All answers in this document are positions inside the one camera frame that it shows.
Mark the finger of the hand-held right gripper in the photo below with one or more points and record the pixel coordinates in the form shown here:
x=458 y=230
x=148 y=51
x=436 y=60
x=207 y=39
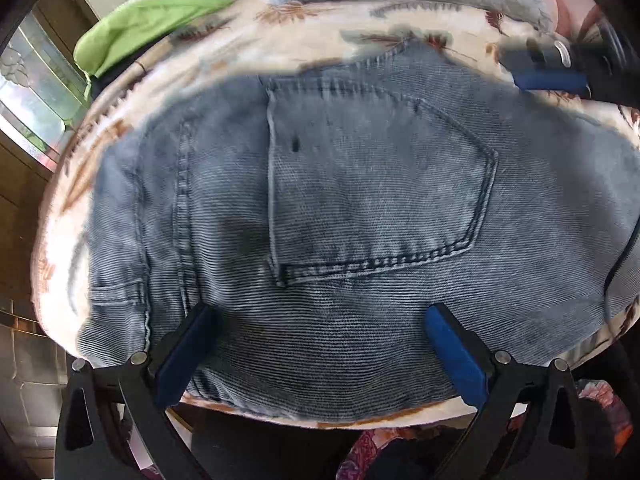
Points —
x=550 y=81
x=535 y=55

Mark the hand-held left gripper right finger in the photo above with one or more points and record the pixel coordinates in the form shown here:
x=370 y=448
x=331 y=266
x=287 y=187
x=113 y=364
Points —
x=456 y=355

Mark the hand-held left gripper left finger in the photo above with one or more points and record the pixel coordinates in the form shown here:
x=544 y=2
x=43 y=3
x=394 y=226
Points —
x=181 y=355

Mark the blue denim pants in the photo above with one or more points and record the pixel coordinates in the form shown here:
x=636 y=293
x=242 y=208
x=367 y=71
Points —
x=350 y=210

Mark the floral patterned clothing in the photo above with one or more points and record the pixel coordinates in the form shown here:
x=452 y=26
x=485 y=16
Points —
x=610 y=410

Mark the cream leaf print blanket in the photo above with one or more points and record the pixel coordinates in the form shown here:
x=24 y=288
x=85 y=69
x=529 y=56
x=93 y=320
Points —
x=320 y=15

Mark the patterned glass window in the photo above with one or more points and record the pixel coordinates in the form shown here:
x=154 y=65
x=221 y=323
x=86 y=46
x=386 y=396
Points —
x=40 y=85

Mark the green patterned quilt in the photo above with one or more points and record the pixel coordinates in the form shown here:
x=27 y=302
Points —
x=150 y=20

